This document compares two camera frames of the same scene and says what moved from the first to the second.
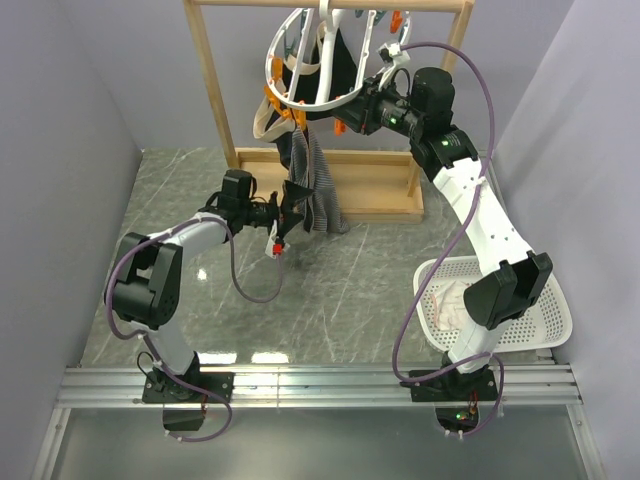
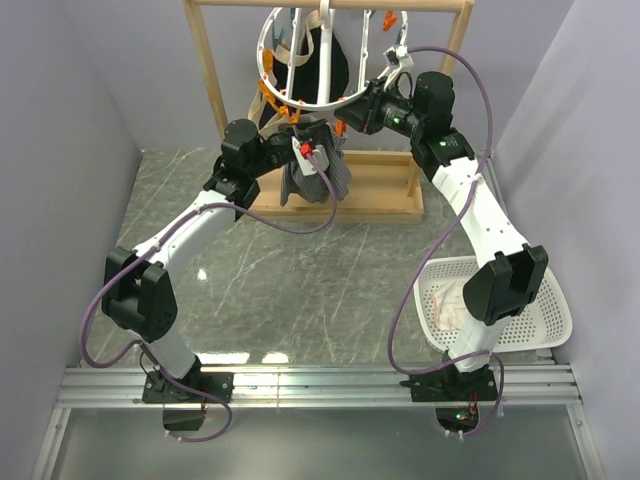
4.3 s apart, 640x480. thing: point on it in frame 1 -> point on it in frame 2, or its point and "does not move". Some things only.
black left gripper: x=282 y=222 -> x=312 y=132
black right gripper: x=359 y=113 does not move
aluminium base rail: x=536 y=386 does not move
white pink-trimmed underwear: x=448 y=306 does not move
